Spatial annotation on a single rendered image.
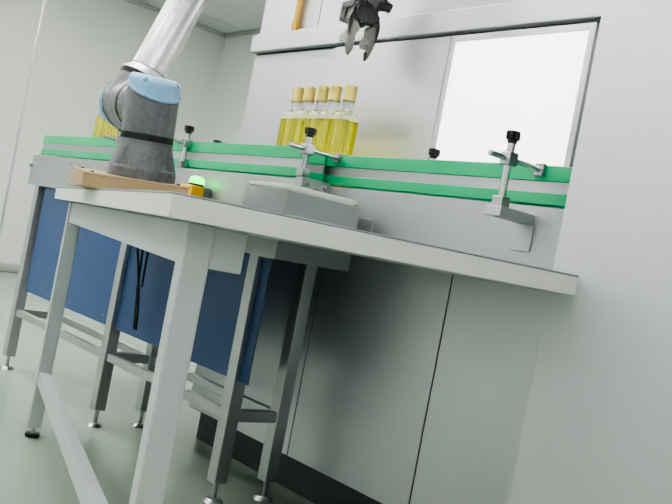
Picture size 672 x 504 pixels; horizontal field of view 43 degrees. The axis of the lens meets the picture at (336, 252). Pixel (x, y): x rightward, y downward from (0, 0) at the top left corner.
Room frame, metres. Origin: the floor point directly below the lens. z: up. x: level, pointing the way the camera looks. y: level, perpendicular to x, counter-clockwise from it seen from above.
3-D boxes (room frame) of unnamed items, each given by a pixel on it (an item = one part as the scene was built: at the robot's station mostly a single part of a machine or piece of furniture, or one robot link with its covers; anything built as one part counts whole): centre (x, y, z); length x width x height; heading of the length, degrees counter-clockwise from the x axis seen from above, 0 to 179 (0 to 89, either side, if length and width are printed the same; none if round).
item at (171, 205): (2.17, -0.14, 0.73); 1.58 x 1.52 x 0.04; 24
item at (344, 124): (2.29, 0.04, 0.99); 0.06 x 0.06 x 0.21; 40
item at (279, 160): (2.84, 0.70, 0.93); 1.75 x 0.01 x 0.08; 41
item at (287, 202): (2.03, 0.08, 0.79); 0.27 x 0.17 x 0.08; 131
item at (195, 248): (1.90, 0.47, 0.36); 1.51 x 0.09 x 0.71; 24
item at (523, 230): (1.68, -0.32, 0.90); 0.17 x 0.05 x 0.23; 131
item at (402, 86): (2.23, -0.19, 1.15); 0.90 x 0.03 x 0.34; 41
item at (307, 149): (2.16, 0.10, 0.95); 0.17 x 0.03 x 0.12; 131
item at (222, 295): (2.88, 0.61, 0.54); 1.59 x 0.18 x 0.43; 41
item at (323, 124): (2.33, 0.08, 0.99); 0.06 x 0.06 x 0.21; 40
